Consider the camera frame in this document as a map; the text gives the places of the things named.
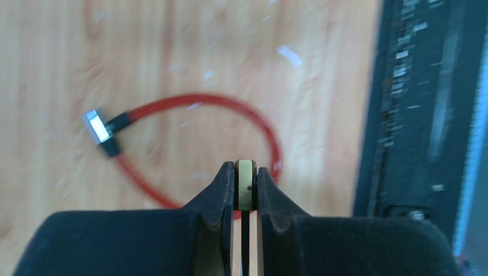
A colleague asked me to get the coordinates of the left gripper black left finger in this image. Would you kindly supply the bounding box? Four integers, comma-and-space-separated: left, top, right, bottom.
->
14, 162, 235, 275

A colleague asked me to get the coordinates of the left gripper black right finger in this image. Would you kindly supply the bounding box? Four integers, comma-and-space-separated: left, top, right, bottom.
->
256, 167, 460, 275

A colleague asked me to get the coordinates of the brass padlock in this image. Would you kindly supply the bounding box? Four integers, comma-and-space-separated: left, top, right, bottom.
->
234, 159, 264, 275

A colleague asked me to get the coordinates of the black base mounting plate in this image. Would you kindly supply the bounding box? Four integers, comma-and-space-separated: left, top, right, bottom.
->
353, 1, 487, 243

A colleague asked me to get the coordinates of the red cable lock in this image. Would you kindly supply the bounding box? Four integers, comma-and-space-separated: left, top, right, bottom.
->
82, 93, 283, 220

